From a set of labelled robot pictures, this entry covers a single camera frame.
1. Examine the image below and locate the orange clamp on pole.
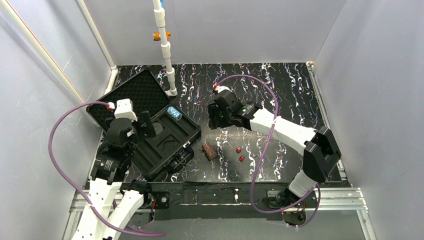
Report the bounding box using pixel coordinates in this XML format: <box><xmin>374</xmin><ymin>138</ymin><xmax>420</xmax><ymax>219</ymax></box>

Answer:
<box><xmin>152</xmin><ymin>31</ymin><xmax>172</xmax><ymax>42</ymax></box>

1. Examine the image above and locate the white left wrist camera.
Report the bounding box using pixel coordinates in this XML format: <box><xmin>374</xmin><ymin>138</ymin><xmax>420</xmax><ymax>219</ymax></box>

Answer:
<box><xmin>114</xmin><ymin>98</ymin><xmax>138</xmax><ymax>122</ymax></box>

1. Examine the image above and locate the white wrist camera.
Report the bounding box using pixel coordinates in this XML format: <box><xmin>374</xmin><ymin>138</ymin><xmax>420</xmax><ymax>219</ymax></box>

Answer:
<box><xmin>114</xmin><ymin>98</ymin><xmax>138</xmax><ymax>122</ymax></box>
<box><xmin>213</xmin><ymin>84</ymin><xmax>230</xmax><ymax>94</ymax></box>

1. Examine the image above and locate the white corner pipe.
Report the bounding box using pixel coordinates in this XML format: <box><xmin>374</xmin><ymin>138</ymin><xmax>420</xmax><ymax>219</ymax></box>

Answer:
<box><xmin>77</xmin><ymin>0</ymin><xmax>119</xmax><ymax>95</ymax></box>

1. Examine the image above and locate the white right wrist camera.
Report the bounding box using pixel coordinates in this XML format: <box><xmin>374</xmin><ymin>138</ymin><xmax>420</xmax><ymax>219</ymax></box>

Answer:
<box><xmin>213</xmin><ymin>84</ymin><xmax>230</xmax><ymax>94</ymax></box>

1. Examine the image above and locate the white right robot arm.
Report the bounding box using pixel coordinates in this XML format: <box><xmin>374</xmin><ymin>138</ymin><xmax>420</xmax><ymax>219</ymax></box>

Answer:
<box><xmin>207</xmin><ymin>86</ymin><xmax>342</xmax><ymax>200</ymax></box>

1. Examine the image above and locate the brown poker chip stack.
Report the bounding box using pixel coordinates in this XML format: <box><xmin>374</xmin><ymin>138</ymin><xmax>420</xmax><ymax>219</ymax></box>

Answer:
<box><xmin>202</xmin><ymin>142</ymin><xmax>218</xmax><ymax>161</ymax></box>

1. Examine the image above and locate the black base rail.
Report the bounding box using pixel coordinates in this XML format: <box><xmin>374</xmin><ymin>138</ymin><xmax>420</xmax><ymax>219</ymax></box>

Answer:
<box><xmin>76</xmin><ymin>180</ymin><xmax>319</xmax><ymax>221</ymax></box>

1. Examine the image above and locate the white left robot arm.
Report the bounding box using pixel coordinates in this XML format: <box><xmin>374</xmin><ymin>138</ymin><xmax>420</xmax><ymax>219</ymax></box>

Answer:
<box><xmin>72</xmin><ymin>109</ymin><xmax>153</xmax><ymax>240</ymax></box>

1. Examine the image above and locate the black poker set case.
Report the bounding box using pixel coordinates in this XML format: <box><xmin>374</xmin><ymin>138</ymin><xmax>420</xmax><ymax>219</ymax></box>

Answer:
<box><xmin>86</xmin><ymin>69</ymin><xmax>201</xmax><ymax>182</ymax></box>

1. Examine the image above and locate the white pvc pole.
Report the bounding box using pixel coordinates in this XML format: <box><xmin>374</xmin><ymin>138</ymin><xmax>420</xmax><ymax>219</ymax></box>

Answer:
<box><xmin>152</xmin><ymin>0</ymin><xmax>178</xmax><ymax>97</ymax></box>

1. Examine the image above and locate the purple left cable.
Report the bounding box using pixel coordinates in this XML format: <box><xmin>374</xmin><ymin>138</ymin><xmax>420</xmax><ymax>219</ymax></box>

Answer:
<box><xmin>48</xmin><ymin>101</ymin><xmax>167</xmax><ymax>239</ymax></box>

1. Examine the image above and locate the blue poker chip stack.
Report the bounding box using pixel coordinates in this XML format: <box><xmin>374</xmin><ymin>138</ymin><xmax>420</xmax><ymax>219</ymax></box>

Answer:
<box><xmin>167</xmin><ymin>106</ymin><xmax>183</xmax><ymax>121</ymax></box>

